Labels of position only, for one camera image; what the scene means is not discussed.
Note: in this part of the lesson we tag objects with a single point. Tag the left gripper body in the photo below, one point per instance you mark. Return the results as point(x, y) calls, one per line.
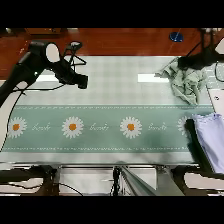
point(77, 81)

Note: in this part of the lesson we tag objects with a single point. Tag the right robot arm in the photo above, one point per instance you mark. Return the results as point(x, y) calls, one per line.
point(200, 59)

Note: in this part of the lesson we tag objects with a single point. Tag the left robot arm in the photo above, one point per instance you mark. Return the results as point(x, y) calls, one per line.
point(31, 65)

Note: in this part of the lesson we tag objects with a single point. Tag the blue round disc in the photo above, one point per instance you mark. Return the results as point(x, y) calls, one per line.
point(176, 36)

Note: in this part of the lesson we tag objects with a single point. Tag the pale green garment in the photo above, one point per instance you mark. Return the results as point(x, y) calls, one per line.
point(186, 83)

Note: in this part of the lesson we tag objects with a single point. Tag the lavender garment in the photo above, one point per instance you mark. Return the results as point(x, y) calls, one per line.
point(211, 140)

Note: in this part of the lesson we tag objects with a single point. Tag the silver frame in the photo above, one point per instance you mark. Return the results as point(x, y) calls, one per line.
point(140, 185)

